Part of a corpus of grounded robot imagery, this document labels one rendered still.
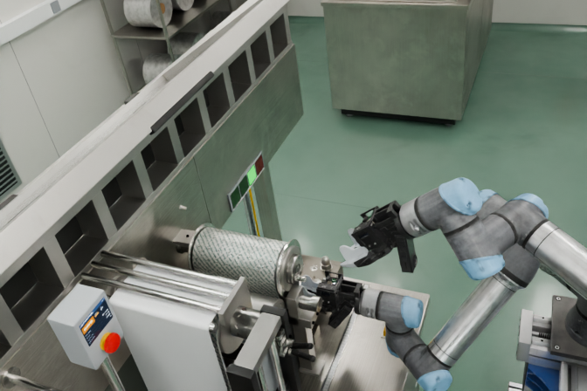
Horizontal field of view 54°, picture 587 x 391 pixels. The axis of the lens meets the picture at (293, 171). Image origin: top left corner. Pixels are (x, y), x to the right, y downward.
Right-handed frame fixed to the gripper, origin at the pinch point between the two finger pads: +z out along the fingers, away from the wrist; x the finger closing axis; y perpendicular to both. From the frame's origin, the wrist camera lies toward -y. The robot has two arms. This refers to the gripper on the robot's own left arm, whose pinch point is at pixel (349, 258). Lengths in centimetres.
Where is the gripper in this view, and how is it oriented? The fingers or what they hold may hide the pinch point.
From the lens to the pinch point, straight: 135.8
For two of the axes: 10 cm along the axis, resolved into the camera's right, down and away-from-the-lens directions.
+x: -3.8, 5.8, -7.2
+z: -6.3, 4.2, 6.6
